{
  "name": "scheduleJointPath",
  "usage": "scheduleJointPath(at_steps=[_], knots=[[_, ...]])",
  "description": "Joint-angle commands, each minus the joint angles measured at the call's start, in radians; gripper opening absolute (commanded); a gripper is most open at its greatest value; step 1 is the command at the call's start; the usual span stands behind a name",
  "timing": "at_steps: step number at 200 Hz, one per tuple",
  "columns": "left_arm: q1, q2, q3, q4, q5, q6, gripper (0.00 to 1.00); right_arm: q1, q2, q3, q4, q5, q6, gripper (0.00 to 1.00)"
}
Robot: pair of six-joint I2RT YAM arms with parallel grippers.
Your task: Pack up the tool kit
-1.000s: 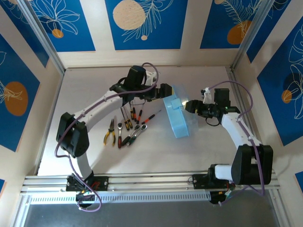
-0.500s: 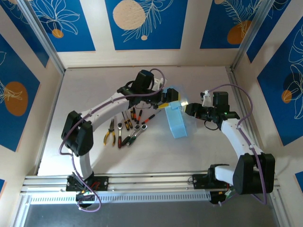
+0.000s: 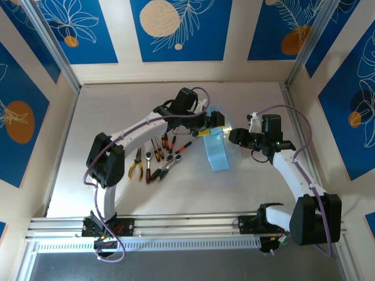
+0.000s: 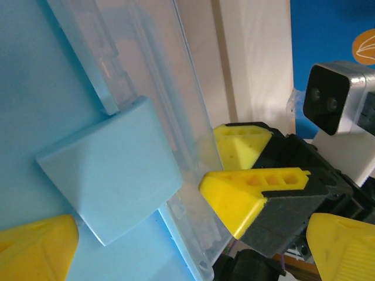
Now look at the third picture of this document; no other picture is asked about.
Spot blue wall panel beige circle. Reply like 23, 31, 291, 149
130, 0, 234, 63

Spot white slotted cable duct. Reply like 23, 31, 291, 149
36, 237, 261, 254

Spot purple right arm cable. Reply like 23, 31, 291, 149
251, 105, 335, 258

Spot red handled ratchet wrench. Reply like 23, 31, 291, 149
145, 151, 154, 184

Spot blue wall panel orange circle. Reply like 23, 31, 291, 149
247, 0, 323, 61
0, 43, 50, 188

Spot yellow black pliers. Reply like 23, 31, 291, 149
128, 147, 144, 180

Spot light blue plastic tool box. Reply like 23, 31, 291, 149
203, 126, 231, 172

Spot blue floral wall panel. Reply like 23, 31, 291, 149
36, 0, 120, 65
0, 0, 62, 85
304, 0, 375, 78
318, 22, 375, 181

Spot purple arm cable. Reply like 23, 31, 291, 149
83, 86, 210, 263
251, 105, 335, 258

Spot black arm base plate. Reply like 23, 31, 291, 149
81, 216, 135, 238
238, 215, 291, 235

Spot black looped cable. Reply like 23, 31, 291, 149
251, 149, 269, 164
171, 127, 196, 136

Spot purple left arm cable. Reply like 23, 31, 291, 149
83, 86, 210, 263

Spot aluminium corner post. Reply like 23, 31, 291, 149
22, 0, 81, 91
285, 0, 338, 85

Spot aluminium rail frame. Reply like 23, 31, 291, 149
25, 213, 349, 244

